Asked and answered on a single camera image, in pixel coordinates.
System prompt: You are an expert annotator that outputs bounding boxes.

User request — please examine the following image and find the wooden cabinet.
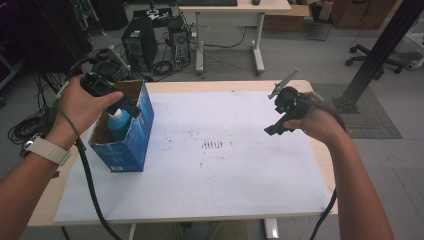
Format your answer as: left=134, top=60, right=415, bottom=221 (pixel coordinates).
left=329, top=0, right=403, bottom=30

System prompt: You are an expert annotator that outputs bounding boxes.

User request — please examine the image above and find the black office chair base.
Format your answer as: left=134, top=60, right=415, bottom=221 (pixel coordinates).
left=345, top=43, right=406, bottom=75

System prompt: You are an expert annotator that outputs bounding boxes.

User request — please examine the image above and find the small black computer tower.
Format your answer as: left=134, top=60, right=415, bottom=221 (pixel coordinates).
left=168, top=24, right=191, bottom=64

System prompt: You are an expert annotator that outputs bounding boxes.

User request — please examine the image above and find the white table mat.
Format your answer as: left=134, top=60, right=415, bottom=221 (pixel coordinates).
left=53, top=90, right=334, bottom=224

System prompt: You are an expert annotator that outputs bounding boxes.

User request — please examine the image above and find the large black computer tower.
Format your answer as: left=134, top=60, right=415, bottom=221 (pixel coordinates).
left=121, top=16, right=158, bottom=72

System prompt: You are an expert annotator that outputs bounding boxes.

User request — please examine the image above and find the blue cardboard box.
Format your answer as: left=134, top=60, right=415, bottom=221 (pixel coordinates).
left=88, top=79, right=155, bottom=173

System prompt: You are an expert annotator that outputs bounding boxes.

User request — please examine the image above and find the blue bottle with white cap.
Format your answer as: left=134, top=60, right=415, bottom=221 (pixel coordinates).
left=107, top=108, right=133, bottom=142

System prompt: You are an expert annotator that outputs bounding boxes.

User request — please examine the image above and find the person's right hand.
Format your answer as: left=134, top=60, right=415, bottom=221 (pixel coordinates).
left=283, top=105, right=348, bottom=148

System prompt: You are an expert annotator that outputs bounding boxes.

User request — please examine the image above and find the brown cardboard box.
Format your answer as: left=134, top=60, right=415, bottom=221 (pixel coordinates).
left=263, top=3, right=313, bottom=33

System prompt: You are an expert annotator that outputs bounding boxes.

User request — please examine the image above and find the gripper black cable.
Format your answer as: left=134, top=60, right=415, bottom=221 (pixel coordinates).
left=308, top=91, right=348, bottom=240
left=57, top=106, right=123, bottom=240

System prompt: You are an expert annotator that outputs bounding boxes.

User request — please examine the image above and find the dark curtain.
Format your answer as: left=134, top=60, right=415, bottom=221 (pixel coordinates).
left=0, top=0, right=93, bottom=73

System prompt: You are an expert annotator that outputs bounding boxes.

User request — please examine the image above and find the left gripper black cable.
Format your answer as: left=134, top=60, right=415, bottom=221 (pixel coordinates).
left=57, top=106, right=123, bottom=240

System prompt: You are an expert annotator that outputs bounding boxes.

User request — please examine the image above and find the white table leg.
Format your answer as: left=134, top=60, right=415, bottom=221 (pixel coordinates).
left=264, top=218, right=279, bottom=240

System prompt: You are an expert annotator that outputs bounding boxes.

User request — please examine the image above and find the bundle of black floor cables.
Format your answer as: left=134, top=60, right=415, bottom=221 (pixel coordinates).
left=7, top=109, right=56, bottom=146

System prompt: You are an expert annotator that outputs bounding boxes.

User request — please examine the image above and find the person's left hand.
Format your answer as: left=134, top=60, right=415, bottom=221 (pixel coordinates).
left=44, top=75, right=125, bottom=151

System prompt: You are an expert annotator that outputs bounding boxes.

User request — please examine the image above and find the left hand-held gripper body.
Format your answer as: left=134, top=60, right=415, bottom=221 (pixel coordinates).
left=80, top=46, right=132, bottom=98

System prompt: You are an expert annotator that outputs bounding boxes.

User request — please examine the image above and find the black metal stand post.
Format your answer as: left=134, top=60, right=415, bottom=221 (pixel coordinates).
left=333, top=0, right=424, bottom=114

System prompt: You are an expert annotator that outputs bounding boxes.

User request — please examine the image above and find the white wrist watch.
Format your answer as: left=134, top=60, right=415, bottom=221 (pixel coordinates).
left=23, top=134, right=72, bottom=167

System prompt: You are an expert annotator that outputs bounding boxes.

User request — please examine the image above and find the black keyboard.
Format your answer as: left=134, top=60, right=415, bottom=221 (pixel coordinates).
left=176, top=0, right=239, bottom=8

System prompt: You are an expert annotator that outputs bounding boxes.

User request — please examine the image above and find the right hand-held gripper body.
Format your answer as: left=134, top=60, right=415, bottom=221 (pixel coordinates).
left=268, top=67, right=313, bottom=121

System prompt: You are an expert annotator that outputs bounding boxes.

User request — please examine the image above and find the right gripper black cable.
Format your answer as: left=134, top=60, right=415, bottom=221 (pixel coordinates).
left=308, top=91, right=348, bottom=240

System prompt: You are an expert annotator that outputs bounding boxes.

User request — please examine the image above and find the white-legged wooden desk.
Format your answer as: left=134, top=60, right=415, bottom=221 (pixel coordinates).
left=178, top=0, right=293, bottom=76

